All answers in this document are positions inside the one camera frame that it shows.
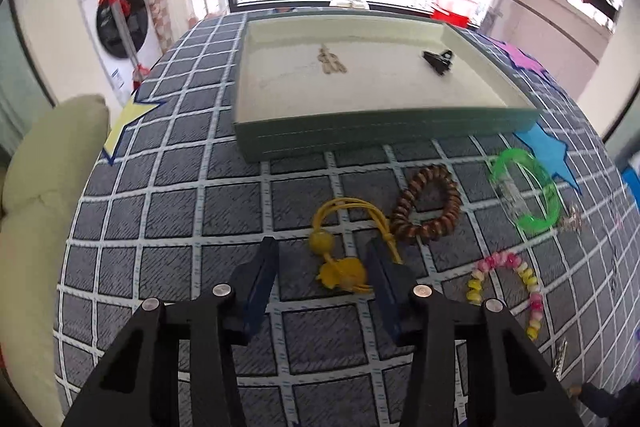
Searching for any green transparent bangle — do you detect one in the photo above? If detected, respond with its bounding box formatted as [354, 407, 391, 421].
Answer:
[487, 148, 563, 237]

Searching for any yellow star patch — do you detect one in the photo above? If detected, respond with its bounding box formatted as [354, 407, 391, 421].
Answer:
[102, 88, 168, 166]

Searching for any brown spiral hair tie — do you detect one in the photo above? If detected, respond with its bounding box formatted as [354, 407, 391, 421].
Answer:
[389, 164, 462, 244]

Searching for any beige sofa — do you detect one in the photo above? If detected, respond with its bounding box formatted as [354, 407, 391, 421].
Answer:
[0, 94, 111, 427]

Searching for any red mop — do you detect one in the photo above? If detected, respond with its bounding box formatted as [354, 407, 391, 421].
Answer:
[97, 0, 151, 92]

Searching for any pink yellow bead bracelet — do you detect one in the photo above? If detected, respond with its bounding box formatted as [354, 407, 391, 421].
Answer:
[466, 251, 545, 340]

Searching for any black claw hair clip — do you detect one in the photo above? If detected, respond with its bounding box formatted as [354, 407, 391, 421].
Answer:
[422, 49, 455, 76]

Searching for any green jewelry tray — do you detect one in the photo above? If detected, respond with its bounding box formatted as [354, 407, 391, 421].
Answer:
[232, 13, 542, 162]

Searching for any long silver hair clip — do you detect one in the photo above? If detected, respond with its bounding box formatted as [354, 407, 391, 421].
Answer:
[552, 338, 569, 380]

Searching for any beige hair clip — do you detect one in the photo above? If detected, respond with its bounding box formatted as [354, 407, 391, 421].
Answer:
[316, 43, 347, 76]

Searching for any beige patterned panel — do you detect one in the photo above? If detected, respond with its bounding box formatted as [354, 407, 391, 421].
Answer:
[145, 0, 173, 52]

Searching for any purple star patch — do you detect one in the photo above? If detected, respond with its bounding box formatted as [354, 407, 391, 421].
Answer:
[492, 38, 550, 80]

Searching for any blue star patch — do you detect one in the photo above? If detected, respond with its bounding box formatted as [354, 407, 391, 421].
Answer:
[514, 123, 583, 194]

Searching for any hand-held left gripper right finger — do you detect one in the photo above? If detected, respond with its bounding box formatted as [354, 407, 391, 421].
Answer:
[365, 237, 583, 427]

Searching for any grey checked mat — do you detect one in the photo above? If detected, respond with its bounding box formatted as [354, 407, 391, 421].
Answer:
[52, 9, 640, 427]

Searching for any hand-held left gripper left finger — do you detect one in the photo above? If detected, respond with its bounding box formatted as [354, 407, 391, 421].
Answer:
[62, 236, 280, 427]

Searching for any yellow duck hair tie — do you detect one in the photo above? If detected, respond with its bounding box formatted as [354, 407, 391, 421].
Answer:
[311, 198, 403, 294]

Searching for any white washing machine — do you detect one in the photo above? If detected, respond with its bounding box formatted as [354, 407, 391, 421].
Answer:
[70, 0, 166, 105]

